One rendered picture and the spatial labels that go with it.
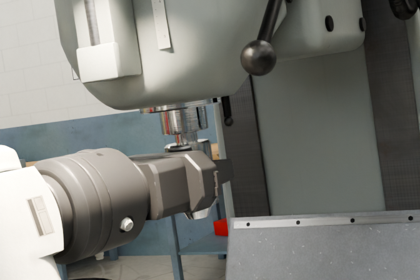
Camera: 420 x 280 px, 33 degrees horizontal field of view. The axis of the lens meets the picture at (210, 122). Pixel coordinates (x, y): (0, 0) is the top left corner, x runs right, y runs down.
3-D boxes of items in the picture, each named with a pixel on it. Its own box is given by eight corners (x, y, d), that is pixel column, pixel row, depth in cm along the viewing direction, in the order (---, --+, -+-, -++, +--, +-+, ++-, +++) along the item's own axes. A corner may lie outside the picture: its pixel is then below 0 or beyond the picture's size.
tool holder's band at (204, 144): (156, 156, 72) (154, 146, 72) (191, 149, 75) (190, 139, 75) (185, 155, 69) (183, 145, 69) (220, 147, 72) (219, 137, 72)
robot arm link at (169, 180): (214, 129, 65) (120, 149, 56) (228, 232, 66) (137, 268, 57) (120, 137, 73) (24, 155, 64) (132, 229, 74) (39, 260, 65)
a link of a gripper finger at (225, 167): (229, 184, 73) (190, 195, 68) (225, 153, 73) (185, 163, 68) (242, 183, 72) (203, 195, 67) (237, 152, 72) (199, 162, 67)
